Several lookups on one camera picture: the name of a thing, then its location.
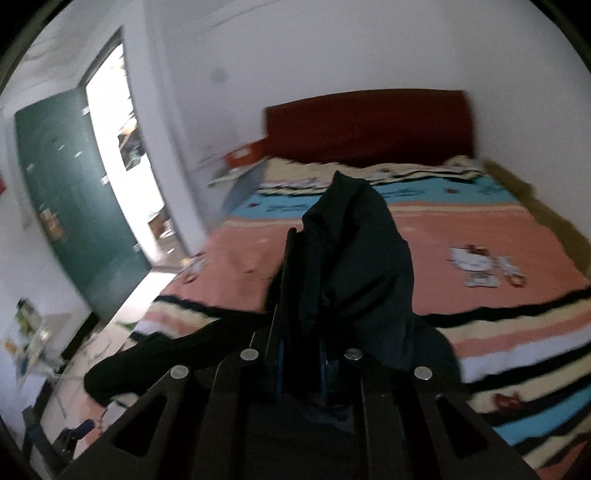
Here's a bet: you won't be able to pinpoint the dark green door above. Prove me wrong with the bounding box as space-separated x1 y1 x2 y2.
14 86 150 322

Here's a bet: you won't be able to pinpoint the black large jacket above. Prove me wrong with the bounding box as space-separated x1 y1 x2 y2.
83 170 463 434

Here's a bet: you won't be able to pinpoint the dark red headboard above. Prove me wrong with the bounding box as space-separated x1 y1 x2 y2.
263 89 475 167

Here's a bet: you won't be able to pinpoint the white wall shelf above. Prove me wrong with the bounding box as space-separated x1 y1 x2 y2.
207 160 266 187

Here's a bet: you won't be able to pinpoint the olive brown bed edge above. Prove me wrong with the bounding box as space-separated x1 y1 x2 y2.
482 159 591 278

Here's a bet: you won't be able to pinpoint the striped Hello Kitty bedspread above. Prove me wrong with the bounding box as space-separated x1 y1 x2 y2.
117 157 590 479

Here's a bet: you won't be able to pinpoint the red box on shelf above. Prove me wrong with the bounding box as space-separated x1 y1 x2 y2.
223 138 267 169

